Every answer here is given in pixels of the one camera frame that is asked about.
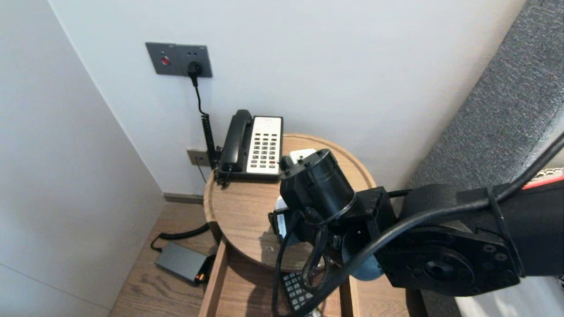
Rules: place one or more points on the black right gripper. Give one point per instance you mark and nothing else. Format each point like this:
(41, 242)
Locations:
(319, 185)

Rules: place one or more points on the white round puck lamp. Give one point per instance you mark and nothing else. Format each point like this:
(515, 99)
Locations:
(283, 226)

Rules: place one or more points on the black TV remote control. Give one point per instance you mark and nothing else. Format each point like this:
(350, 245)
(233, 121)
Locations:
(296, 293)

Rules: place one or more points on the curved wooden table drawer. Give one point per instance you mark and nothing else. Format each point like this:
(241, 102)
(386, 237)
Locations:
(246, 295)

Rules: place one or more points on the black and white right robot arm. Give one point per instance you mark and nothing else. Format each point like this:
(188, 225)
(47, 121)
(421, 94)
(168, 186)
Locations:
(462, 246)

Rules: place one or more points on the round wooden side table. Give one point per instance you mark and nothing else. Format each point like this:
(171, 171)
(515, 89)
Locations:
(246, 211)

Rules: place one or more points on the black and white desk telephone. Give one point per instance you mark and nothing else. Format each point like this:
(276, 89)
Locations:
(264, 149)

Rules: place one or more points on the thin black telephone line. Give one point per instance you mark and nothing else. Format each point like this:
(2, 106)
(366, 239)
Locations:
(202, 173)

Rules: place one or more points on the black telephone handset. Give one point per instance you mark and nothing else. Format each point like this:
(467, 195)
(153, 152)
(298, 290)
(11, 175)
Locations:
(235, 140)

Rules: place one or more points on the grey power adapter brick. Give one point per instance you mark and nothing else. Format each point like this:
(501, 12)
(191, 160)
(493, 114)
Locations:
(180, 262)

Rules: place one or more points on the white bed sheet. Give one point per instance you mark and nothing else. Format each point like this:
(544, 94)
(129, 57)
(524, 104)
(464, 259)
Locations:
(506, 304)

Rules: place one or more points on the grey upholstered headboard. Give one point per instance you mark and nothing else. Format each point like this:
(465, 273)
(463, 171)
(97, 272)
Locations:
(493, 110)

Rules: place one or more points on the beige low wall socket plate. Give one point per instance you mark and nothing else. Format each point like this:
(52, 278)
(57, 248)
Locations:
(194, 157)

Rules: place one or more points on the grey upholstered bed frame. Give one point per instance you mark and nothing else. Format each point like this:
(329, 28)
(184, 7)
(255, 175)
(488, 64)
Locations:
(434, 306)

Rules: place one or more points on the grey wall power socket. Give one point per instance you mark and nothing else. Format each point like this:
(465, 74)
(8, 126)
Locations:
(194, 53)

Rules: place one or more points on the grey wall switch panel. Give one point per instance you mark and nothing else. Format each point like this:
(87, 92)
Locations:
(161, 58)

